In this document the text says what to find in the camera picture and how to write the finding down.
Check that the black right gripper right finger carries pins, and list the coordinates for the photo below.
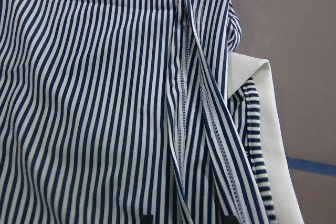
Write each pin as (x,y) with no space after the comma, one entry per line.
(230,220)

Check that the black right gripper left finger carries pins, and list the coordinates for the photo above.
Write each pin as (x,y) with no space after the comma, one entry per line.
(147,219)

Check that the striped polo shirt white collar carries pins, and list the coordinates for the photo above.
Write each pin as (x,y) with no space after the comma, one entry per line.
(115,109)

